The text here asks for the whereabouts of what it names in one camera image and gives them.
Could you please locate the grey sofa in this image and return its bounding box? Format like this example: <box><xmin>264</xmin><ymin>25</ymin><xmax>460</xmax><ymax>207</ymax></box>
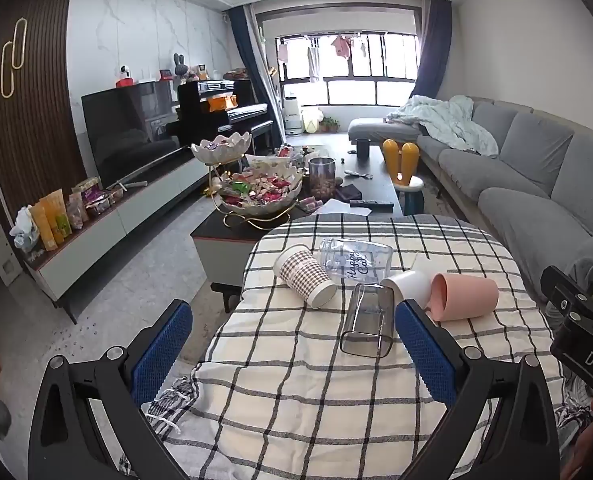
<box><xmin>349</xmin><ymin>95</ymin><xmax>593</xmax><ymax>301</ymax></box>

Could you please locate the pink cup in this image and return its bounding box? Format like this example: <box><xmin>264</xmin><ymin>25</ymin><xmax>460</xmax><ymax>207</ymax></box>
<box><xmin>425</xmin><ymin>272</ymin><xmax>499</xmax><ymax>322</ymax></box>

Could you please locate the row of snack packets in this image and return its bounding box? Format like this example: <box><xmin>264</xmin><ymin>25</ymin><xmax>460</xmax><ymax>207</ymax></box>
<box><xmin>29</xmin><ymin>176</ymin><xmax>124</xmax><ymax>251</ymax></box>

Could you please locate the clear printed glass cup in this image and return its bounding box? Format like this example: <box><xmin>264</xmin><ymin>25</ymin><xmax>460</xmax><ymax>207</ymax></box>
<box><xmin>317</xmin><ymin>237</ymin><xmax>394</xmax><ymax>286</ymax></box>

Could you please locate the light crumpled blanket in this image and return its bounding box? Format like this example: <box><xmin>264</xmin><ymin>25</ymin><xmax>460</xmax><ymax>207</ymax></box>
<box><xmin>386</xmin><ymin>95</ymin><xmax>499</xmax><ymax>157</ymax></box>

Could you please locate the gold paperclip wall ornament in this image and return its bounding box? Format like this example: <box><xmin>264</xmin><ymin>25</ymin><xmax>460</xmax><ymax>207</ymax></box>
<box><xmin>11</xmin><ymin>17</ymin><xmax>28</xmax><ymax>68</ymax></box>
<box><xmin>1</xmin><ymin>40</ymin><xmax>16</xmax><ymax>98</ymax></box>

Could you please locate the white tv cabinet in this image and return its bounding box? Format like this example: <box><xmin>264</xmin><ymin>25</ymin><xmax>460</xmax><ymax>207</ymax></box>
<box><xmin>24</xmin><ymin>157</ymin><xmax>217</xmax><ymax>323</ymax></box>

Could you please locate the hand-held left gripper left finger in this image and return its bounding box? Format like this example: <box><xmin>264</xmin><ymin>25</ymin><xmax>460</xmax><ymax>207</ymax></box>
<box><xmin>28</xmin><ymin>299</ymin><xmax>197</xmax><ymax>480</ymax></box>

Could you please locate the dark coffee table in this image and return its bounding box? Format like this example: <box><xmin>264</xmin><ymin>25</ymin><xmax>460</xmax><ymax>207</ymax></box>
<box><xmin>190</xmin><ymin>142</ymin><xmax>404</xmax><ymax>313</ymax></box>

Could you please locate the tiered white shell bowl stand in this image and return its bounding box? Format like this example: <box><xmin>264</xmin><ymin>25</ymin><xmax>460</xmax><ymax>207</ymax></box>
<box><xmin>191</xmin><ymin>131</ymin><xmax>304</xmax><ymax>231</ymax></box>

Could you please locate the blue curtain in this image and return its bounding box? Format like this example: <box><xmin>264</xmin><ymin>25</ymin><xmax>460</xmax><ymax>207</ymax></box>
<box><xmin>226</xmin><ymin>5</ymin><xmax>287</xmax><ymax>146</ymax></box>
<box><xmin>416</xmin><ymin>0</ymin><xmax>452</xmax><ymax>98</ymax></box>

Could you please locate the houndstooth paper cup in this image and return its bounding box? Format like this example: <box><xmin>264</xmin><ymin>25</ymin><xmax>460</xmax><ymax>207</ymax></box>
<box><xmin>273</xmin><ymin>244</ymin><xmax>338</xmax><ymax>308</ymax></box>

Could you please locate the black television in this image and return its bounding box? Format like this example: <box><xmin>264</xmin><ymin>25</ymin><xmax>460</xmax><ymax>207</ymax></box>
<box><xmin>81</xmin><ymin>80</ymin><xmax>182</xmax><ymax>188</ymax></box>

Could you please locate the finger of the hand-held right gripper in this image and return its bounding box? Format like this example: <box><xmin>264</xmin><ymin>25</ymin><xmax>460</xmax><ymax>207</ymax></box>
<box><xmin>541</xmin><ymin>266</ymin><xmax>593</xmax><ymax>328</ymax></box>

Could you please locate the smoky clear square cup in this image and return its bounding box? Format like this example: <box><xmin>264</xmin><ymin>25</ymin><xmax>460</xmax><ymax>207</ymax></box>
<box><xmin>339</xmin><ymin>283</ymin><xmax>396</xmax><ymax>359</ymax></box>

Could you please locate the yellow white lamp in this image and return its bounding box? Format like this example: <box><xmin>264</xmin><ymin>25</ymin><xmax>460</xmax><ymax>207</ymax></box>
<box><xmin>301</xmin><ymin>106</ymin><xmax>323</xmax><ymax>133</ymax></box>

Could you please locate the white paper sheet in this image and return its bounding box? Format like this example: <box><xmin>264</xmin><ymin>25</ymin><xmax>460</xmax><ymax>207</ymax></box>
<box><xmin>316</xmin><ymin>199</ymin><xmax>372</xmax><ymax>218</ymax></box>

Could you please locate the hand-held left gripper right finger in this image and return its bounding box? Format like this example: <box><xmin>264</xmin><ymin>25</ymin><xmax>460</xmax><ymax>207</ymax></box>
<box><xmin>393</xmin><ymin>299</ymin><xmax>562</xmax><ymax>480</ymax></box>

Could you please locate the white blue plush toy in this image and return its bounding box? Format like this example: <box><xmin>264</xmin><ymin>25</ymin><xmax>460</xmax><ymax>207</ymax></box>
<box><xmin>9</xmin><ymin>205</ymin><xmax>40</xmax><ymax>252</ymax></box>

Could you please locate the black white checked tablecloth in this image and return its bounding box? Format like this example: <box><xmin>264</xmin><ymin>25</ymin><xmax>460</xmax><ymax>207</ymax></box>
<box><xmin>119</xmin><ymin>214</ymin><xmax>593</xmax><ymax>480</ymax></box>

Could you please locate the pile of wrapped candies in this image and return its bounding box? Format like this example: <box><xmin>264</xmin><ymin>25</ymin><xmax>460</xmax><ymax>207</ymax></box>
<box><xmin>221</xmin><ymin>172</ymin><xmax>298</xmax><ymax>206</ymax></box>

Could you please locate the white air purifier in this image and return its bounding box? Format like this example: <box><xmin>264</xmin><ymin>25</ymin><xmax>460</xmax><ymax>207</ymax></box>
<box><xmin>282</xmin><ymin>96</ymin><xmax>302</xmax><ymax>135</ymax></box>

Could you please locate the white cup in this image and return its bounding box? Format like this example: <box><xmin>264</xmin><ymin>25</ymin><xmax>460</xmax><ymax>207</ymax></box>
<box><xmin>380</xmin><ymin>270</ymin><xmax>433</xmax><ymax>306</ymax></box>

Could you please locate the black upright piano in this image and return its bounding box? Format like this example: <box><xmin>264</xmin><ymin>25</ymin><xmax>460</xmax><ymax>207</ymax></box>
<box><xmin>169</xmin><ymin>79</ymin><xmax>274</xmax><ymax>153</ymax></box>

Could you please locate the glass jar of nuts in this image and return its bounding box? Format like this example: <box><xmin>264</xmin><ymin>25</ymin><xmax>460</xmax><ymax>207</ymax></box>
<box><xmin>307</xmin><ymin>157</ymin><xmax>338</xmax><ymax>201</ymax></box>

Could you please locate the yellow rabbit ear stool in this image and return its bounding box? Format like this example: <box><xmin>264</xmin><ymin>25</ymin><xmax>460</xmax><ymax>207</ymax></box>
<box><xmin>382</xmin><ymin>139</ymin><xmax>424</xmax><ymax>216</ymax></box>

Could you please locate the black framed window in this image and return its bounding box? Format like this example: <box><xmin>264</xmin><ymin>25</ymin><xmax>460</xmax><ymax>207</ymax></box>
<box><xmin>276</xmin><ymin>32</ymin><xmax>419</xmax><ymax>107</ymax></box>

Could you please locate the grey cloth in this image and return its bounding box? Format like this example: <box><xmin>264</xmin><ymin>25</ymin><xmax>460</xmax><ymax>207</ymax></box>
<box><xmin>546</xmin><ymin>235</ymin><xmax>593</xmax><ymax>311</ymax></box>

